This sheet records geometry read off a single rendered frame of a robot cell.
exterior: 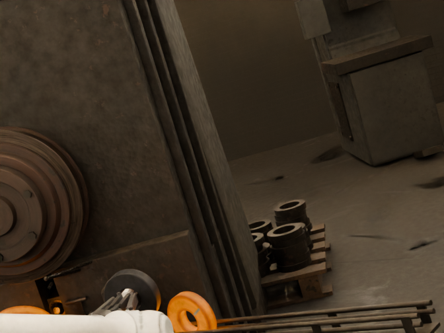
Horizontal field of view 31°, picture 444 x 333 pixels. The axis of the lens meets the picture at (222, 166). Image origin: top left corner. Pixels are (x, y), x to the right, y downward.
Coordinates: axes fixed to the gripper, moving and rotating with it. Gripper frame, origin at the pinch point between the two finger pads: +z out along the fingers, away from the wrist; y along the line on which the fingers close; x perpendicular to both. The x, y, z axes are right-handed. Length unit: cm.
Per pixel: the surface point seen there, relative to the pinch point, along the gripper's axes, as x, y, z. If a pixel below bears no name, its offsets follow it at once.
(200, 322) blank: -14.3, 14.3, 4.7
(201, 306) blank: -9.7, 16.1, 4.9
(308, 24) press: 17, -16, 432
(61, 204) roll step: 23.2, -21.8, 18.7
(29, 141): 43, -26, 21
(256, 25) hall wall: 14, -105, 626
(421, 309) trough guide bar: -10, 76, -17
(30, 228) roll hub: 20.6, -29.1, 10.2
